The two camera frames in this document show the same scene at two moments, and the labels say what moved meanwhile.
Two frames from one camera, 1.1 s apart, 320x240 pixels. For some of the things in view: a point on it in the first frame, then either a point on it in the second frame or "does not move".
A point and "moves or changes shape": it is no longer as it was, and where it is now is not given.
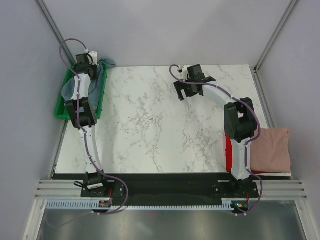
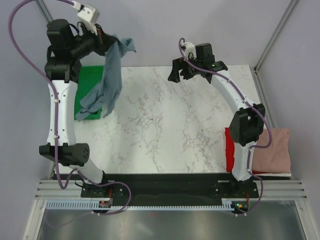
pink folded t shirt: x=270 y=151 does not move
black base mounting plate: x=170 y=187 does not move
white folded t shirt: x=274 y=174 does not move
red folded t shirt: x=229 y=152 does not move
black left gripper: x=94 y=77 -> x=103 y=40
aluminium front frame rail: x=71 y=190 does not move
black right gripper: x=179 y=86 -> x=178 y=64
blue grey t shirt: x=68 y=89 moves or changes shape
